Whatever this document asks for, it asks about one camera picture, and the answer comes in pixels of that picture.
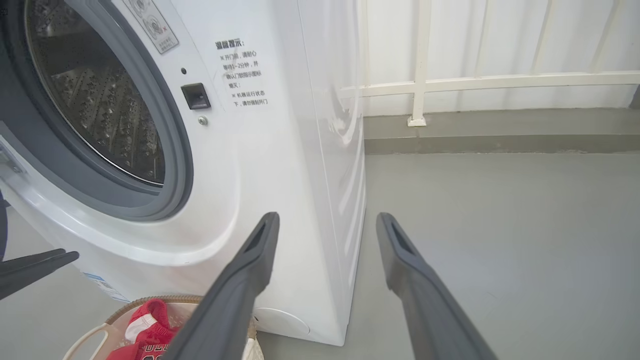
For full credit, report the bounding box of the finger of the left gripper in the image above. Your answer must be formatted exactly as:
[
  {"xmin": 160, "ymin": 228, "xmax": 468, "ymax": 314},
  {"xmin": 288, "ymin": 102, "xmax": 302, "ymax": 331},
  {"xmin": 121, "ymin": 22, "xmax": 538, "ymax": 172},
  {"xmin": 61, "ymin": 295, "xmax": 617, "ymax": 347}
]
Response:
[{"xmin": 0, "ymin": 248, "xmax": 80, "ymax": 301}]

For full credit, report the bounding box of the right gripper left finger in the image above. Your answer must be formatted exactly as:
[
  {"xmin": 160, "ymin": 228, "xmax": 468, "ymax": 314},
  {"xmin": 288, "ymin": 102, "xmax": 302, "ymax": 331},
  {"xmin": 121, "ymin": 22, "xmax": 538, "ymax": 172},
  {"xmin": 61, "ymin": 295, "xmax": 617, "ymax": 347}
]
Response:
[{"xmin": 162, "ymin": 212, "xmax": 281, "ymax": 360}]

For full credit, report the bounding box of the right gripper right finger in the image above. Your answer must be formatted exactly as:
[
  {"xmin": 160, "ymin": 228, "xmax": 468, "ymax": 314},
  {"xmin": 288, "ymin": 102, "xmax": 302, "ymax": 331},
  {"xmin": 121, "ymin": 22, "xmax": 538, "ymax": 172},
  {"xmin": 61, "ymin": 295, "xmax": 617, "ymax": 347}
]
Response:
[{"xmin": 376, "ymin": 212, "xmax": 498, "ymax": 360}]

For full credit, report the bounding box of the red basketball jersey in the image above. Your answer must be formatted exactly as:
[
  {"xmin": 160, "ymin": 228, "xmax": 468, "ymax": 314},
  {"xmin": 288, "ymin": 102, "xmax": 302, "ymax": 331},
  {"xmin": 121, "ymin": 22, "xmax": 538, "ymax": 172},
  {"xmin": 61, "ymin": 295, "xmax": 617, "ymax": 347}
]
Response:
[{"xmin": 106, "ymin": 299, "xmax": 183, "ymax": 360}]

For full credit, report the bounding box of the cream plastic laundry basket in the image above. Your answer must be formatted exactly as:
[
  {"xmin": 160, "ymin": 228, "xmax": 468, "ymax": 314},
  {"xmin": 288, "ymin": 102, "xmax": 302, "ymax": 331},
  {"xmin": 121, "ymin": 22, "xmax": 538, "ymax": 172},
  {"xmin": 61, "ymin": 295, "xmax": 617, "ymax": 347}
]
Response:
[{"xmin": 62, "ymin": 295, "xmax": 265, "ymax": 360}]

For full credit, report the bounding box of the white front-load washing machine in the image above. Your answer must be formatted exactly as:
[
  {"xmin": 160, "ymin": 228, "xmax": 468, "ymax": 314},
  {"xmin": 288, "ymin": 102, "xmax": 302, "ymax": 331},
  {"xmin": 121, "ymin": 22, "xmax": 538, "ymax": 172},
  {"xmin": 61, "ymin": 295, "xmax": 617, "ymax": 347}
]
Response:
[{"xmin": 0, "ymin": 0, "xmax": 367, "ymax": 347}]

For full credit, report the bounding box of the white metal railing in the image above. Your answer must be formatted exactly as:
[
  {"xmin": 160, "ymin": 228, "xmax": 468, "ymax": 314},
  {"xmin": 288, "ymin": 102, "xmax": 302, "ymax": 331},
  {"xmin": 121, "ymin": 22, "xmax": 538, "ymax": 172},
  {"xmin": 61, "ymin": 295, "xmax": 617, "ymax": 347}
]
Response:
[{"xmin": 340, "ymin": 0, "xmax": 640, "ymax": 127}]

